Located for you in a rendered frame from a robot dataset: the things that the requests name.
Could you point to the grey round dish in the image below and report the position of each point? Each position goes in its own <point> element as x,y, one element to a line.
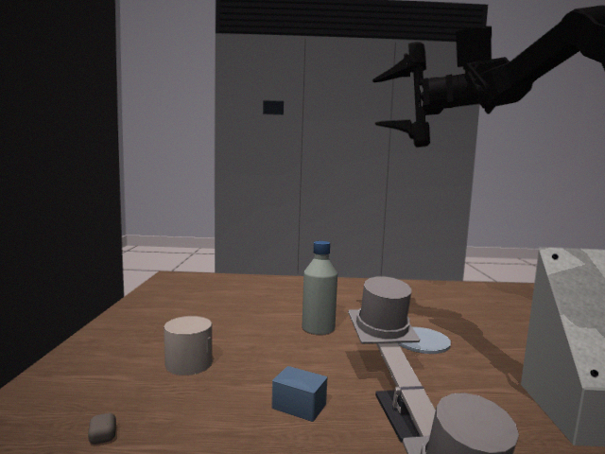
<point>431,342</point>

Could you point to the grey balance beam with round pans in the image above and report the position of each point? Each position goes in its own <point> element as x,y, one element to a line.
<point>408,408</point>

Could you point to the grey pebble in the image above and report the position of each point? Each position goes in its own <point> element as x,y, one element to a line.
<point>102,428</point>

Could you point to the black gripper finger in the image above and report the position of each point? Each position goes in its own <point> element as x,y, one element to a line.
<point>399,70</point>
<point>402,125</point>

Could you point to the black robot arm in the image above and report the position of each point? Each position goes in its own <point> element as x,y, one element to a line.
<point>495,82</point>

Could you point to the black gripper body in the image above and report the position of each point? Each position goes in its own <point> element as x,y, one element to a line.
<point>437,93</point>

